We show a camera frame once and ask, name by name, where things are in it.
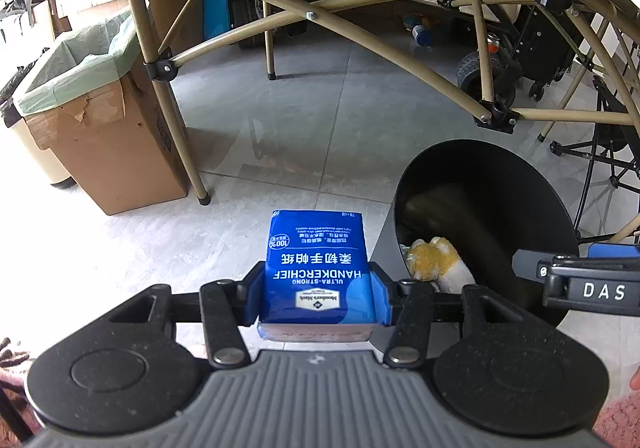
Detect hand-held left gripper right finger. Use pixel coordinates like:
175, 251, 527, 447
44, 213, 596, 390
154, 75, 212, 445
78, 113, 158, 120
370, 264, 527, 370

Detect black round bin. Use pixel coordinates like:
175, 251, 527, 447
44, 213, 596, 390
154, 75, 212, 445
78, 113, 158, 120
372, 139, 581, 364

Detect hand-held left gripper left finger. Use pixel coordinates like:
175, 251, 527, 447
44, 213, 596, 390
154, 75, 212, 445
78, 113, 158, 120
106, 262, 267, 370

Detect yellow white paw plush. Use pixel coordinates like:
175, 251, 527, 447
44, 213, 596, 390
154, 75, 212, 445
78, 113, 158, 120
404, 238, 475, 293

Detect pink fluffy rug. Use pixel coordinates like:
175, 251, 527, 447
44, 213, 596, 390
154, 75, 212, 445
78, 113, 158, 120
595, 393, 640, 448

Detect cardboard box with green liner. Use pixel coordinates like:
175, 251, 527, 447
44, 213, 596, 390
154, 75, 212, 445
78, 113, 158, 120
12, 8, 201, 217

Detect blue flat board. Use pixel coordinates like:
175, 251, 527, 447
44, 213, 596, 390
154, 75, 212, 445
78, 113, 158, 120
202, 0, 236, 41

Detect blue white bottle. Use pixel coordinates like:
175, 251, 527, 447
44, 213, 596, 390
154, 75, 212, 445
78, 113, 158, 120
402, 15, 436, 49

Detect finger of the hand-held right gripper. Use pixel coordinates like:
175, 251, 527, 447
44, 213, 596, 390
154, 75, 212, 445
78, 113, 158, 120
587, 243, 640, 259
512, 249, 554, 285

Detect folding table leg frame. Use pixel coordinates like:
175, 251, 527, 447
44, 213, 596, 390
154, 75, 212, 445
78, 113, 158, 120
112, 0, 640, 207

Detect beige bin with black liner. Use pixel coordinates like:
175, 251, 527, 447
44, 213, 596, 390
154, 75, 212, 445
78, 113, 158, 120
0, 68, 76, 189

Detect blue tissue pack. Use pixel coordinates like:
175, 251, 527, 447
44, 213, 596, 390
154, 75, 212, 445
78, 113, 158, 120
257, 210, 394, 343

